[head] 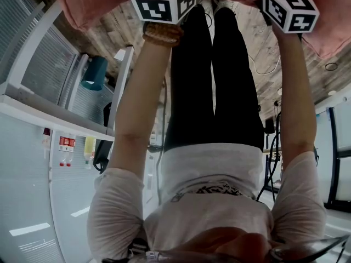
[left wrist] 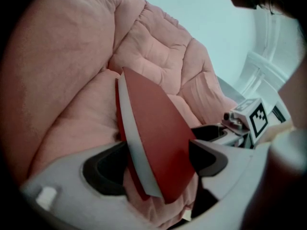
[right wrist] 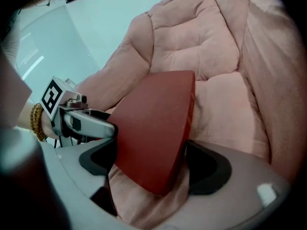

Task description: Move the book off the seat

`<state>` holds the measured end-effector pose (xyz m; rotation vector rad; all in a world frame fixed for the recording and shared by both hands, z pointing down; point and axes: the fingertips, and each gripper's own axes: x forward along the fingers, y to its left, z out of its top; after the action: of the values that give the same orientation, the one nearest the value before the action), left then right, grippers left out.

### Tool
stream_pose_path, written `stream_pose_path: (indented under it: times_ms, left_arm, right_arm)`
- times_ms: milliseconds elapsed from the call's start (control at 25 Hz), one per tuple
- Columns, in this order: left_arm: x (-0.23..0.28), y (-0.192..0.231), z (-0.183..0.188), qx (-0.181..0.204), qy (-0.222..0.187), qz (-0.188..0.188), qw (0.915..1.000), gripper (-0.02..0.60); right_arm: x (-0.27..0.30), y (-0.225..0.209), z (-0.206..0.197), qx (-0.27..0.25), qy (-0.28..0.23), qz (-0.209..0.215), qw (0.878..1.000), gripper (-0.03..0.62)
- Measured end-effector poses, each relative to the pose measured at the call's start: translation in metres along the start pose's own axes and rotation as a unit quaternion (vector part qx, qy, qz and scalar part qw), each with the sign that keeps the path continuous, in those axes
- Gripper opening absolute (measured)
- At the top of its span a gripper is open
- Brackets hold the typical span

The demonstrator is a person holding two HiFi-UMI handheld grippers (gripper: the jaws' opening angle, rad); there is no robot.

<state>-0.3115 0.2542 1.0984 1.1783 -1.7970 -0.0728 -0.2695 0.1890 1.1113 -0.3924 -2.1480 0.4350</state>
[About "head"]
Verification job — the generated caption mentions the white floor cable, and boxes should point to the white floor cable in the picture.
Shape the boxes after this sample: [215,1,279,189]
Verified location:
[248,53,282,76]

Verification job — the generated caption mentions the black cable bundle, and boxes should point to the black cable bundle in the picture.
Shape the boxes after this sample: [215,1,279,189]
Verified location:
[257,100,284,202]

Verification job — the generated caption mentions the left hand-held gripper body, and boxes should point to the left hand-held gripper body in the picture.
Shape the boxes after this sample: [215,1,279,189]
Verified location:
[130,0,198,25]

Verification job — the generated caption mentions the black bag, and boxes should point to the black bag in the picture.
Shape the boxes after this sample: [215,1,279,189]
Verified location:
[92,140,115,175]

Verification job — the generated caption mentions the teal container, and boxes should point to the teal container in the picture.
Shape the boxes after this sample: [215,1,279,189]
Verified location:
[81,55,109,92]

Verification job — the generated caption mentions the person's left forearm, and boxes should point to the person's left forearm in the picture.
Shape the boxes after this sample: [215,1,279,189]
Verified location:
[114,22,184,145]

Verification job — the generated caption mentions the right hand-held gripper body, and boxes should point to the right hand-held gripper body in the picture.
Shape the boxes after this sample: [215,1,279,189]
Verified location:
[262,0,320,35]

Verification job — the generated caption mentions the ribbed glass partition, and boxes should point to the ribbed glass partition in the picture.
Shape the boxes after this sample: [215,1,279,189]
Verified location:
[0,0,116,263]

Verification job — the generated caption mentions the yellow drink bottle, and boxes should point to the yellow drink bottle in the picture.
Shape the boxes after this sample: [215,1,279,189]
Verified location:
[83,135,97,170]

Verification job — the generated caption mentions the person's right forearm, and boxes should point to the person's right forearm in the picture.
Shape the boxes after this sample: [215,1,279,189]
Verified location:
[271,23,316,151]

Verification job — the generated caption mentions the pink padded armchair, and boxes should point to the pink padded armchair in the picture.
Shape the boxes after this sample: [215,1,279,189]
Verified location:
[39,0,351,60]

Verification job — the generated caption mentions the person's white printed t-shirt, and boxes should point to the person's white printed t-shirt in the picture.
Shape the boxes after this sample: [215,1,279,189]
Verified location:
[87,142,327,263]

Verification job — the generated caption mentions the person's black trousers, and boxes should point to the person's black trousers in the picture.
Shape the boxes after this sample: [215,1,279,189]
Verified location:
[163,4,264,152]

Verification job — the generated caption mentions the orange beaded bracelet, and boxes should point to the orange beaded bracelet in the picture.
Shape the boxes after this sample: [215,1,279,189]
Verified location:
[142,21,184,48]

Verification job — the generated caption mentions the person's face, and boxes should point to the person's face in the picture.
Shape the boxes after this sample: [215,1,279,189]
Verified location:
[169,226,275,263]

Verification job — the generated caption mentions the black strap buckle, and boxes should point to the black strap buckle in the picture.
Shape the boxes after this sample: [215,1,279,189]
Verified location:
[128,238,149,258]

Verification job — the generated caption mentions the red label clear bottle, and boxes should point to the red label clear bottle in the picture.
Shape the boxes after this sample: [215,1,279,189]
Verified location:
[66,135,76,167]
[59,135,68,167]

